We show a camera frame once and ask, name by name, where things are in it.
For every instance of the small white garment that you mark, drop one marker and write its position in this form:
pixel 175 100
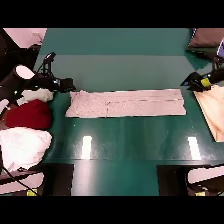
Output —
pixel 38 94

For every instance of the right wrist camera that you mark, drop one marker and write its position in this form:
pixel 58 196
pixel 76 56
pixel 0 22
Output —
pixel 218 63

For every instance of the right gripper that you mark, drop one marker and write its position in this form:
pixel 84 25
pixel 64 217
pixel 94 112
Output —
pixel 201 82

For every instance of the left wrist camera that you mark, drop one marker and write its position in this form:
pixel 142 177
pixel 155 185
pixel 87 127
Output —
pixel 49 61

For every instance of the red garment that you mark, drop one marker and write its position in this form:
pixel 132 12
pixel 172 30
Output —
pixel 30 115

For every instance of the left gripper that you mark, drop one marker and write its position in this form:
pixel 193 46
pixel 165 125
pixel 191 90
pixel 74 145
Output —
pixel 66 84

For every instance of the peach garment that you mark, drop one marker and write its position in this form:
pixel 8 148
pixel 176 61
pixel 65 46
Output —
pixel 213 110

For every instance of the grey-brown garment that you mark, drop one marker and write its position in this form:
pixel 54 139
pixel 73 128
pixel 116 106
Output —
pixel 207 37

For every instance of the pale pink garment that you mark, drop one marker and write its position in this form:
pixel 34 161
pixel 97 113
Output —
pixel 126 103

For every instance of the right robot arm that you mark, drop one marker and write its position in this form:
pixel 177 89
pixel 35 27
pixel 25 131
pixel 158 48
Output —
pixel 217 76

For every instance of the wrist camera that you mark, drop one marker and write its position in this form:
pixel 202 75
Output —
pixel 49 61
pixel 218 63

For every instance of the large white garment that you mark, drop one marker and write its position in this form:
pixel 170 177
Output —
pixel 23 146

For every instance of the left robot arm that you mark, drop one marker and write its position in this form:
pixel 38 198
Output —
pixel 16 78

